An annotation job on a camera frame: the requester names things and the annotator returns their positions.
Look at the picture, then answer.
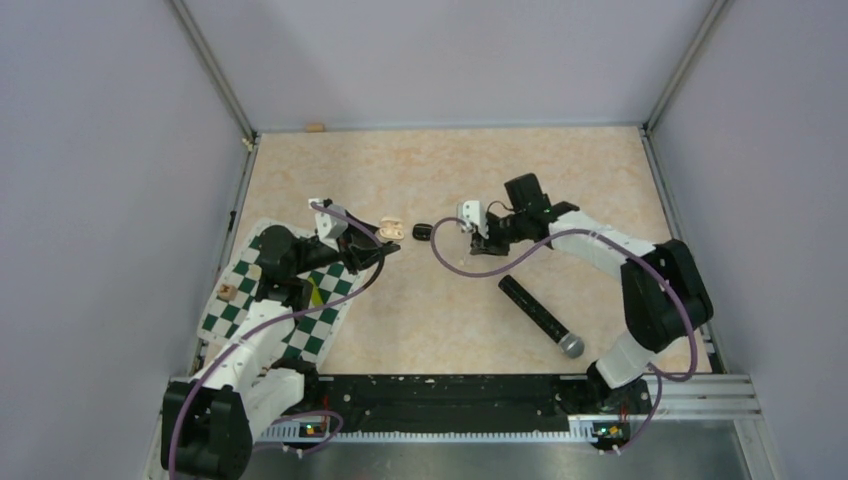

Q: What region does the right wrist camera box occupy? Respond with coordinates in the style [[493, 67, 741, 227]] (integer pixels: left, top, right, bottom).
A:
[[456, 200, 490, 240]]

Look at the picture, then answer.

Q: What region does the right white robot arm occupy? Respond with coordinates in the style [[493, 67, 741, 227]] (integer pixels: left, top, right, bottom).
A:
[[457, 173, 714, 412]]

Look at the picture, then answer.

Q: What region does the white earbud charging case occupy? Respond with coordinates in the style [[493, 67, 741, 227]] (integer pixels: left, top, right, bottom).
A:
[[377, 216, 405, 241]]

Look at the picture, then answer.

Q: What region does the black earbud charging case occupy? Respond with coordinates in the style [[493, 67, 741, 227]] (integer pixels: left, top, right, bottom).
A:
[[412, 223, 433, 241]]

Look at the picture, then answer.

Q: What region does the brown wooden chess piece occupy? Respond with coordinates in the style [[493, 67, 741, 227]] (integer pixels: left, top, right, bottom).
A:
[[217, 284, 238, 301]]

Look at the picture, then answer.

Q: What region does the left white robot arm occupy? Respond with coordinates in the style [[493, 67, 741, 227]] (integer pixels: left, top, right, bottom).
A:
[[161, 203, 400, 479]]

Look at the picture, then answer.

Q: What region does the black microphone grey head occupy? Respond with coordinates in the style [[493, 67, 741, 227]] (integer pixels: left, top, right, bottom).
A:
[[498, 275, 585, 359]]

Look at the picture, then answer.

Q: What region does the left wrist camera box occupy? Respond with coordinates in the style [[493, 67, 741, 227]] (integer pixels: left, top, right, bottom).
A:
[[308, 198, 348, 244]]

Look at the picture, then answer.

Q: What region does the green white chessboard mat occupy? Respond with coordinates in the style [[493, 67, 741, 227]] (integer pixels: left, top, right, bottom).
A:
[[197, 218, 366, 366]]

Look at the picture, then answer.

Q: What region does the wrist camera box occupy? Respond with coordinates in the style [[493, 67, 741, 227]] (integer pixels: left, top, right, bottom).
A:
[[308, 198, 348, 244], [456, 200, 490, 240]]

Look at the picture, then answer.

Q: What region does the green white lego brick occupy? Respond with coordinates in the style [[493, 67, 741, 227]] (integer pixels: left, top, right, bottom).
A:
[[307, 278, 324, 307]]

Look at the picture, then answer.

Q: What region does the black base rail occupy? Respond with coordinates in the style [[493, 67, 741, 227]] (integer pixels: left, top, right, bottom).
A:
[[261, 374, 654, 437]]

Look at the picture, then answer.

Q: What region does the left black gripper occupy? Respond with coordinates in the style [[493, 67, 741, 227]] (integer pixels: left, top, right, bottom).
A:
[[292, 210, 400, 275]]

